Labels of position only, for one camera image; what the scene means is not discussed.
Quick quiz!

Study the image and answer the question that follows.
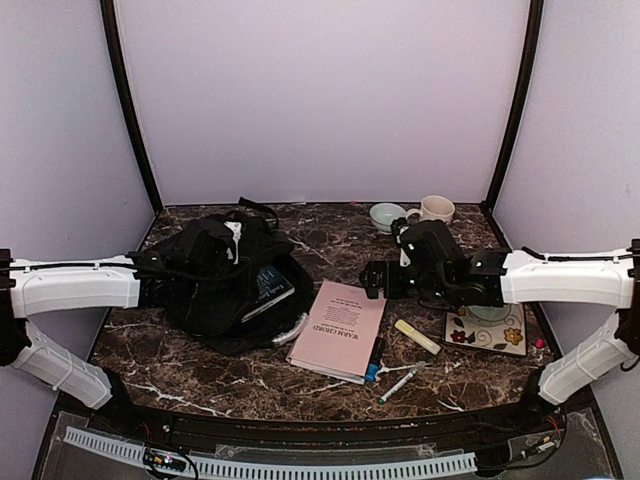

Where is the small celadon bowl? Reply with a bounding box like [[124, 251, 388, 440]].
[[369, 202, 406, 235]]

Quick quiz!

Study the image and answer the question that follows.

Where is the cream floral mug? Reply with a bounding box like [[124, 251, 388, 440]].
[[405, 195, 456, 225]]

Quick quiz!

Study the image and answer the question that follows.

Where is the black front rail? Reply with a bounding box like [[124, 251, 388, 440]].
[[91, 404, 554, 449]]

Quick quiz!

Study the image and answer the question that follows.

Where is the right black frame post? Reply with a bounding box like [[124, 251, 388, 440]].
[[481, 0, 545, 215]]

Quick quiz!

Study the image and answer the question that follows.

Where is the floral square plate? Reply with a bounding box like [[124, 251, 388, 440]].
[[443, 304, 527, 357]]

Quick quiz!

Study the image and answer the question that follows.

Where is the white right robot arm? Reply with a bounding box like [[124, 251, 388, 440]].
[[359, 220, 639, 434]]

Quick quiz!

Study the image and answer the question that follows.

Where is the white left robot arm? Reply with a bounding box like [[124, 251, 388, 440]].
[[1, 218, 245, 436]]

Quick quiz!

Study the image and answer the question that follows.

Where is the yellow highlighter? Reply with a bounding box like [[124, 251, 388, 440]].
[[394, 320, 441, 355]]

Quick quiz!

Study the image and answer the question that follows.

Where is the dark blue Wuthering Heights book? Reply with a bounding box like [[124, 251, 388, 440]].
[[241, 265, 295, 323]]

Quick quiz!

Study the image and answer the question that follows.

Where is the black student bag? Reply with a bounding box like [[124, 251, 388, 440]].
[[139, 198, 314, 355]]

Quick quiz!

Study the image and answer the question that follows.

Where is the black frame post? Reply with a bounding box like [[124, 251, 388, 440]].
[[99, 0, 164, 215], [481, 0, 545, 215]]

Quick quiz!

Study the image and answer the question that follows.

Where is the white slotted cable duct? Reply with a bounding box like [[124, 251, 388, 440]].
[[63, 427, 477, 479]]

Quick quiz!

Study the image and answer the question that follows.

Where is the small circuit board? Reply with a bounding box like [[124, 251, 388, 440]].
[[142, 449, 187, 473]]

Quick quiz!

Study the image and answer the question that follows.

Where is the pink notebook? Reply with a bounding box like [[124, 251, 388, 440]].
[[287, 280, 386, 384]]

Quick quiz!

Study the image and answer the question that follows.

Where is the left black frame post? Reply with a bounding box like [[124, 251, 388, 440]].
[[99, 0, 164, 215]]

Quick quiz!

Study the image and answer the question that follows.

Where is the pale green bowl on plate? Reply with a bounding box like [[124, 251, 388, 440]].
[[468, 305, 511, 322]]

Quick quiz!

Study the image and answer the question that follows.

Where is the white pen green tip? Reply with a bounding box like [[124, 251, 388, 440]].
[[378, 361, 427, 405]]

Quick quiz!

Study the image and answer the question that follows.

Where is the black marker blue cap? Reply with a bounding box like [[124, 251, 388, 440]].
[[364, 336, 386, 382]]

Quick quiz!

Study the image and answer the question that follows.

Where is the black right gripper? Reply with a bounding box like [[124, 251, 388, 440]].
[[360, 260, 453, 302]]

